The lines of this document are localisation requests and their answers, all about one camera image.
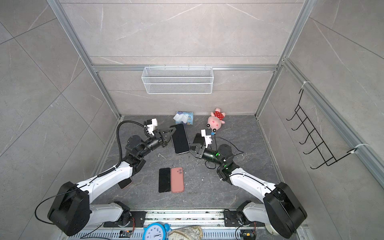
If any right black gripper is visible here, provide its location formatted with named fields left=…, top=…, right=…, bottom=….
left=185, top=144, right=226, bottom=168

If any black phone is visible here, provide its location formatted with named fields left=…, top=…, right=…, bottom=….
left=172, top=124, right=190, bottom=155
left=193, top=133, right=205, bottom=146

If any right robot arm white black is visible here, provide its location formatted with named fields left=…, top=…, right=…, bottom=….
left=190, top=144, right=308, bottom=239

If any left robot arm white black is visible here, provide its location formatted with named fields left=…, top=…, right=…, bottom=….
left=46, top=127, right=176, bottom=236

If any small phone pink case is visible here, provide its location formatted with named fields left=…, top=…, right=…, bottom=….
left=118, top=178, right=132, bottom=190

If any blue tissue packet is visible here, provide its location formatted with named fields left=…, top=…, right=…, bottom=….
left=173, top=111, right=194, bottom=125

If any pink pig plush toy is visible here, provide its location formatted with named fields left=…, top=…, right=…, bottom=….
left=206, top=108, right=226, bottom=133

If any woven basket object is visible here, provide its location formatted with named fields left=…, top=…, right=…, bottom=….
left=168, top=226, right=203, bottom=240

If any blue alarm clock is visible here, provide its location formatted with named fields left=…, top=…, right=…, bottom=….
left=142, top=223, right=172, bottom=240

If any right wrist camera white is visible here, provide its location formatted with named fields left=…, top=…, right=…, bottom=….
left=201, top=130, right=215, bottom=148

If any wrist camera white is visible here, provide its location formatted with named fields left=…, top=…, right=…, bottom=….
left=201, top=130, right=215, bottom=148
left=144, top=119, right=158, bottom=137

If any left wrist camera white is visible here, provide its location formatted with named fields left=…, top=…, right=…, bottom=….
left=144, top=119, right=158, bottom=137

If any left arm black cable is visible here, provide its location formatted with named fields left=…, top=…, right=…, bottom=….
left=116, top=120, right=146, bottom=163

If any white wire wall basket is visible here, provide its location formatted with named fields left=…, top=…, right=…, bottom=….
left=142, top=67, right=214, bottom=94

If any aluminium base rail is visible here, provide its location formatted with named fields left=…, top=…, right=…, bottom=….
left=58, top=209, right=310, bottom=240

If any black wire hook rack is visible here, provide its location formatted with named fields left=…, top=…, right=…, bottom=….
left=286, top=89, right=367, bottom=170

